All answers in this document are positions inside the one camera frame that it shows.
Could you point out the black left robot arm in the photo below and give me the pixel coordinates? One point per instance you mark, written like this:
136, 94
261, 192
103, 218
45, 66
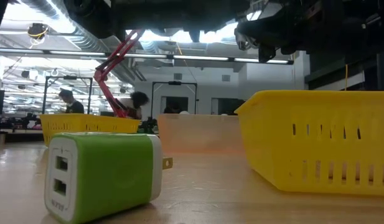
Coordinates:
163, 12

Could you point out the black overhead camera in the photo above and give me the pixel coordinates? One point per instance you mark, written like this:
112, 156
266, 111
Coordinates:
37, 30

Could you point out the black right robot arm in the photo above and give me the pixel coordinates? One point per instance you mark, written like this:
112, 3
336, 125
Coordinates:
350, 25

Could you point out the black background rig frame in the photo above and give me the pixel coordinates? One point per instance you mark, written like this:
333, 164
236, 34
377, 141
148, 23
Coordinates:
174, 83
44, 93

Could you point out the red desk lamp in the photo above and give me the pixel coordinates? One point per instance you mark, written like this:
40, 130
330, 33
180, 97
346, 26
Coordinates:
100, 75

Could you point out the LED light strip bar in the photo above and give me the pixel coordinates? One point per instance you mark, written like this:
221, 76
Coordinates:
194, 58

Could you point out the orange translucent plastic bin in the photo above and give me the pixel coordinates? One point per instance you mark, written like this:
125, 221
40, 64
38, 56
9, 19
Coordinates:
201, 133

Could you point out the green white USB wall charger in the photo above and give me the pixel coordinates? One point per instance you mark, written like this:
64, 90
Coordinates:
110, 174

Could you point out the yellow slotted plastic basket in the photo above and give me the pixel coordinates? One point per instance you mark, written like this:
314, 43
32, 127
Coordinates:
319, 149
86, 124

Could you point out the person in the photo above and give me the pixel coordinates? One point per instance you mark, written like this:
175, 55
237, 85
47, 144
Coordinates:
171, 109
135, 102
72, 105

